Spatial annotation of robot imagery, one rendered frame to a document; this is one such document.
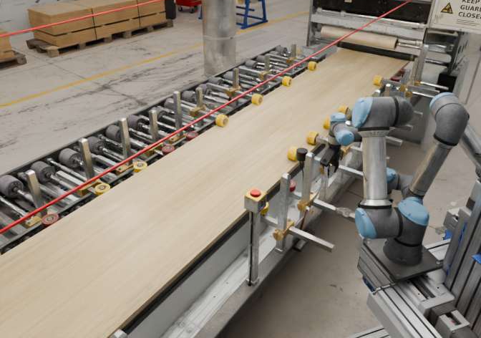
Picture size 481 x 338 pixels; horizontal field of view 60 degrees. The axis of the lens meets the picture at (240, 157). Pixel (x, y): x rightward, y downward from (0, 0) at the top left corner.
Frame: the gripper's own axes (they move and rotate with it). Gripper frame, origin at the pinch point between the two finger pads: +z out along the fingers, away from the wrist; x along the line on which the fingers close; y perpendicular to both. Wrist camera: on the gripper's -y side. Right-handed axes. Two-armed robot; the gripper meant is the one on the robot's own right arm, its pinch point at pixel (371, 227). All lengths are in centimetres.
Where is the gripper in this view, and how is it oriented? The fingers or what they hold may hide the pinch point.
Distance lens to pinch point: 226.8
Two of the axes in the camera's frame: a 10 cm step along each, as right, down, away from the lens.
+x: 5.8, -4.2, 7.0
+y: 8.2, 3.1, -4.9
